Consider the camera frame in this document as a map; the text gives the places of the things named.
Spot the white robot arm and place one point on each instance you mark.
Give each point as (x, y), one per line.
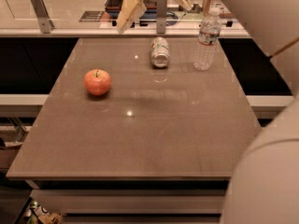
(264, 187)

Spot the middle metal rail bracket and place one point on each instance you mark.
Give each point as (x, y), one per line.
(161, 16)

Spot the metal rail bracket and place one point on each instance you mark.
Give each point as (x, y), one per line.
(161, 16)
(43, 19)

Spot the left metal rail bracket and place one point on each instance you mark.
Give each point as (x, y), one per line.
(43, 19)

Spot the cardboard box with label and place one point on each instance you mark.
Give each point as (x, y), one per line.
(209, 4)

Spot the red apple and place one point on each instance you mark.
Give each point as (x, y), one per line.
(97, 82)

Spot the clear plastic water bottle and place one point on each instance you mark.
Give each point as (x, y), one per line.
(210, 29)

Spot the items under table left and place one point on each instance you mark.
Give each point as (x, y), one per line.
(40, 215)

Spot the silver green 7up can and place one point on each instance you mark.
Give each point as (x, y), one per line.
(160, 55)

